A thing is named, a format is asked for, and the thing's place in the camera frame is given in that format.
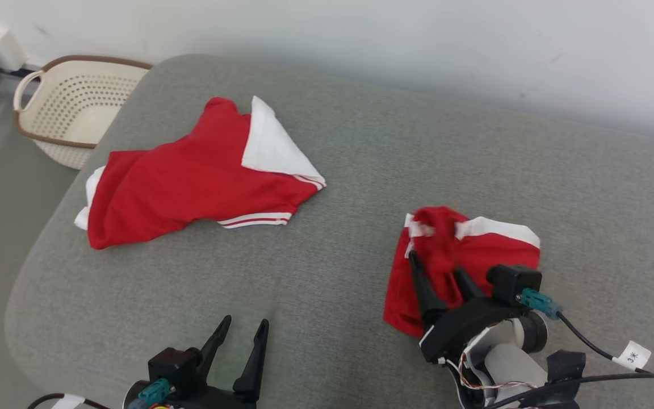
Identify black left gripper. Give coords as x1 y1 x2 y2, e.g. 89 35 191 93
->
123 315 270 409

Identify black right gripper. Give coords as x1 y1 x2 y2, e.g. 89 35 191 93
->
408 249 525 365

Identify red shorts with white band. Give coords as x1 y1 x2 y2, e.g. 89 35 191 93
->
383 206 542 339

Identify red shirt with white sleeves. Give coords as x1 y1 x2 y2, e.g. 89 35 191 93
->
74 95 326 251

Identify grey fabric sofa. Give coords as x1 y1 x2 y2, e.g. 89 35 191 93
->
5 54 654 409

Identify cream perforated laundry basket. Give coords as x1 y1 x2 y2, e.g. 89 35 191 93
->
13 55 153 170

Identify teal left camera connector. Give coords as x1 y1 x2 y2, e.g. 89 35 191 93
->
137 379 172 406

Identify white right cable tag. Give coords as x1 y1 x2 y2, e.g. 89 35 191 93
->
613 340 652 371

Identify black left camera cable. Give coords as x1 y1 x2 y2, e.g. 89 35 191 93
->
26 392 113 409

